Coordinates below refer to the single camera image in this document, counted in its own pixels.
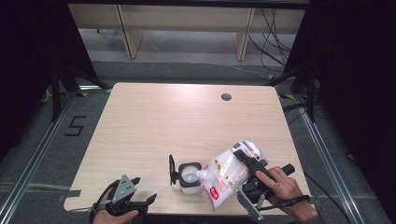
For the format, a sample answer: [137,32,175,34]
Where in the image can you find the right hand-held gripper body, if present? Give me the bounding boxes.
[236,163,296,222]

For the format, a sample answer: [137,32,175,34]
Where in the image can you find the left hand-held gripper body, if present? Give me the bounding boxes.
[106,175,148,217]

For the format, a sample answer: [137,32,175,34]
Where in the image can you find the red and white pouch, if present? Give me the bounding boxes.
[195,139,266,210]

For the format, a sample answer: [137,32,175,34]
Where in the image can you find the glass jar with black lid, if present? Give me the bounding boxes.
[168,154,204,195]

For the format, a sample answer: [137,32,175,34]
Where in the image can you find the person's right hand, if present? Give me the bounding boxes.
[255,166,312,216]

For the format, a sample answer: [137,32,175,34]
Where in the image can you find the person's left hand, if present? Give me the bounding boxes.
[91,189,140,224]

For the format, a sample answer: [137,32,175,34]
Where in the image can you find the grey tape strip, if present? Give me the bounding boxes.
[57,189,82,203]

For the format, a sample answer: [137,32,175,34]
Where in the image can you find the black metal stand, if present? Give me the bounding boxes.
[265,64,319,123]
[49,62,110,123]

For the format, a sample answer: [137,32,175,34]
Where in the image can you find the black curtain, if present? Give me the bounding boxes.
[283,0,396,217]
[0,0,98,160]

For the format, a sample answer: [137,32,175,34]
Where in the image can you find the light wooden desk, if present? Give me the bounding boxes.
[67,3,306,62]

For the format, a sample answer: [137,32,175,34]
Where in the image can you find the black wrist strap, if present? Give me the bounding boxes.
[260,194,312,212]
[89,179,121,220]

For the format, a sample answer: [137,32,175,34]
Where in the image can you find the thin grey cable loop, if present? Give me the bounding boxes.
[69,205,95,213]

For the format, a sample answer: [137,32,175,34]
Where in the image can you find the black cables beside stand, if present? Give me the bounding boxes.
[281,102,311,126]

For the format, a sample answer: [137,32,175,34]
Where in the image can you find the aluminium floor rail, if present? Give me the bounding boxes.
[293,95,366,224]
[0,89,80,224]

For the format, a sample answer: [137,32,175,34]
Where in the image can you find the black floor cable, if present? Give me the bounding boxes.
[303,172,353,224]

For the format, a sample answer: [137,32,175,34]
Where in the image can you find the bundle of black cables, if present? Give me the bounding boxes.
[247,7,293,69]

